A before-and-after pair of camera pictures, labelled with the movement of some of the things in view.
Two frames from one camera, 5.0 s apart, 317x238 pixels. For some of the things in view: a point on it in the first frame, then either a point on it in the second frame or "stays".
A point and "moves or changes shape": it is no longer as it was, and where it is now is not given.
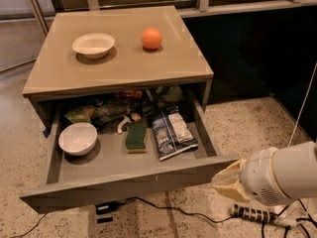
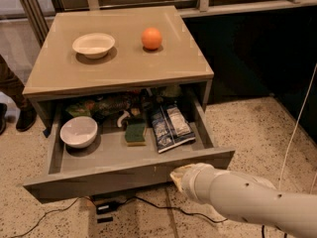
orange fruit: [151, 38] stays
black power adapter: [106, 207] stays
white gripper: [260, 176] -> [190, 179]
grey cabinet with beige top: [116, 48] stays
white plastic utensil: [125, 120] -> [123, 115]
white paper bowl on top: [93, 45] stays
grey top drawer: [109, 173] moves or changes shape
